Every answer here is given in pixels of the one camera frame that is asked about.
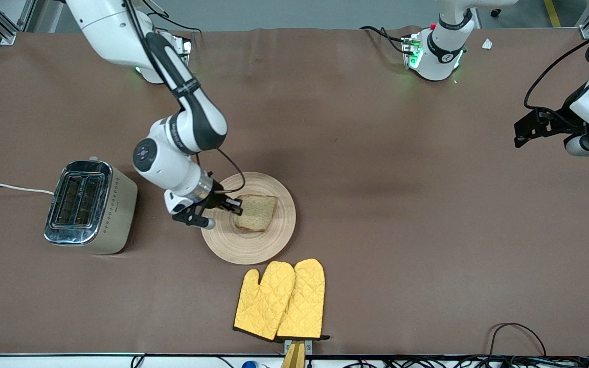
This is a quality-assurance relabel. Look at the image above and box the grey metal bracket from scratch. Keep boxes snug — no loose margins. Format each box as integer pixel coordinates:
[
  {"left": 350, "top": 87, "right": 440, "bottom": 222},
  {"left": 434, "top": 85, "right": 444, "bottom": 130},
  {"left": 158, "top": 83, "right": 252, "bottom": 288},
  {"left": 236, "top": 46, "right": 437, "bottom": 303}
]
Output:
[{"left": 284, "top": 338, "right": 313, "bottom": 355}]

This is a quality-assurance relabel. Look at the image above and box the black arm base cable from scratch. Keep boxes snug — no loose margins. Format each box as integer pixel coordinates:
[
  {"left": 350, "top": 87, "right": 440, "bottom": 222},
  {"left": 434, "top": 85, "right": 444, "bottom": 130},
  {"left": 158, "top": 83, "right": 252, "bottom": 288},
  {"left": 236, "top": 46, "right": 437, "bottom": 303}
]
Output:
[{"left": 360, "top": 26, "right": 409, "bottom": 55}]

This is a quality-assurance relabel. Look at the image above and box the round wooden plate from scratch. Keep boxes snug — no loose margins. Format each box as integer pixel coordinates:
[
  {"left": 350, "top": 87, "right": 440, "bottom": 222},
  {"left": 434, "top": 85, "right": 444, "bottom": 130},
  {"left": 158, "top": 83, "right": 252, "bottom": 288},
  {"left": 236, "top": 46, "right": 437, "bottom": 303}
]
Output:
[{"left": 200, "top": 172, "right": 297, "bottom": 265}]

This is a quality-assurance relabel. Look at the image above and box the yellow quilted oven mitt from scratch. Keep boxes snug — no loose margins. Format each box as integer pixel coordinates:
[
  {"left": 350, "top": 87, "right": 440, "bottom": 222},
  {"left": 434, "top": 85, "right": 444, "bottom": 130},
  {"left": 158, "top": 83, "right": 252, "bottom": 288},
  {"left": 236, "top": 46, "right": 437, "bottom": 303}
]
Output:
[
  {"left": 233, "top": 261, "right": 296, "bottom": 342},
  {"left": 276, "top": 258, "right": 330, "bottom": 341}
]

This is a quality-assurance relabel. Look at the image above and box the black cable bundle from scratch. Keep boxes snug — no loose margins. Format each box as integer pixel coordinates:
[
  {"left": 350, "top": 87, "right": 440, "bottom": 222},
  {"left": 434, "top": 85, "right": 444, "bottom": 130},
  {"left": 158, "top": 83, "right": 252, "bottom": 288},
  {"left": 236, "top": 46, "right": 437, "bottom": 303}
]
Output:
[{"left": 343, "top": 355, "right": 589, "bottom": 368}]

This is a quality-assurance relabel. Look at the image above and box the silver two-slot toaster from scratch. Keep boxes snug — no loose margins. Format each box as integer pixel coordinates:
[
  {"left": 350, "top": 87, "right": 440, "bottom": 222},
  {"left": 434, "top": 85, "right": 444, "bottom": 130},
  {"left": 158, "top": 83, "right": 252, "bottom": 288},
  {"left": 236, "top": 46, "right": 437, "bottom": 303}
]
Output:
[{"left": 44, "top": 159, "right": 138, "bottom": 255}]

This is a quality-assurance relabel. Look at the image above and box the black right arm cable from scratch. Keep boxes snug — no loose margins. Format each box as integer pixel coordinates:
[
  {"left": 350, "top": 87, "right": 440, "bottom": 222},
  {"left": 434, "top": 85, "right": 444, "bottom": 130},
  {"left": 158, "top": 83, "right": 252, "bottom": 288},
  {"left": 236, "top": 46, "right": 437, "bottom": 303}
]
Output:
[{"left": 123, "top": 0, "right": 247, "bottom": 195}]

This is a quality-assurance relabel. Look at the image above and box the white toaster power cable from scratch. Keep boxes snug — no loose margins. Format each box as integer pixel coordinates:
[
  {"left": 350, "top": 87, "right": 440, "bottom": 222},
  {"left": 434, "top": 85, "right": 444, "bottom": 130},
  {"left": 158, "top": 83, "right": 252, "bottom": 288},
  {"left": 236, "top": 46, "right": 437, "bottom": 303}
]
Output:
[{"left": 0, "top": 183, "right": 55, "bottom": 196}]

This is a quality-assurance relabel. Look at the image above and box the looped black cable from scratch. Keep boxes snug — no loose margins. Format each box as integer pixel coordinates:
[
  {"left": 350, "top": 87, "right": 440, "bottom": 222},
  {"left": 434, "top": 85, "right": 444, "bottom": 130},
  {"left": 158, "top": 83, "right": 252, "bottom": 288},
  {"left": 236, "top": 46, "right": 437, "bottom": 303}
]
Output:
[{"left": 488, "top": 323, "right": 548, "bottom": 358}]

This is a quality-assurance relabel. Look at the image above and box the brown toast slice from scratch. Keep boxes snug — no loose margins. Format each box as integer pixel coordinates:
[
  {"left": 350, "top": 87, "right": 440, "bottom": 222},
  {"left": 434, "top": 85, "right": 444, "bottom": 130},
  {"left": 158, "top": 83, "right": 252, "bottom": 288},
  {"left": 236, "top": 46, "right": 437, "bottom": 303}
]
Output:
[{"left": 232, "top": 194, "right": 278, "bottom": 233}]

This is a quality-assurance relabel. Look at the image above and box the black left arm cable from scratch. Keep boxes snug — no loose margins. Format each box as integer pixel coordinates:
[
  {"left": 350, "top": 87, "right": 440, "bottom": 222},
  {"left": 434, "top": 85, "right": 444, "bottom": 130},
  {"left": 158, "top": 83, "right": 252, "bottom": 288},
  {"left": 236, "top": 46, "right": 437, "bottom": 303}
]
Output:
[{"left": 524, "top": 23, "right": 589, "bottom": 110}]

